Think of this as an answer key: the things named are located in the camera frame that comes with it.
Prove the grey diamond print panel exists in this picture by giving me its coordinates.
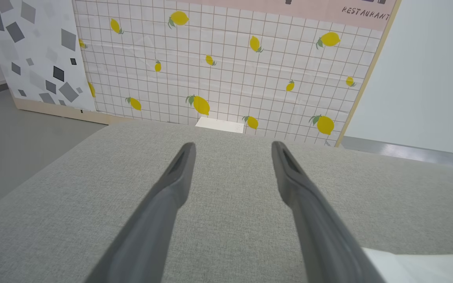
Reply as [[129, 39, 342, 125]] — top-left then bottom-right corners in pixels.
[[0, 0, 109, 125]]

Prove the lemon print partition panel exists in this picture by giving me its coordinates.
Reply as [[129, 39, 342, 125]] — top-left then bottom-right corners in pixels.
[[71, 0, 402, 148]]

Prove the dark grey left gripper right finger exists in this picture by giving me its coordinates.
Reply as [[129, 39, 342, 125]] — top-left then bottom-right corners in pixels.
[[271, 141, 387, 283]]

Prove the black and white shirt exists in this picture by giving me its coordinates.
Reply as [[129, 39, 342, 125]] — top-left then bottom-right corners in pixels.
[[362, 248, 453, 283]]

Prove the white box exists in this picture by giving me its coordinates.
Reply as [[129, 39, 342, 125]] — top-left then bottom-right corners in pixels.
[[195, 117, 245, 134]]

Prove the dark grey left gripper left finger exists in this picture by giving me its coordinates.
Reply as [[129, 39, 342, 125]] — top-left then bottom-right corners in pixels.
[[84, 142, 197, 283]]

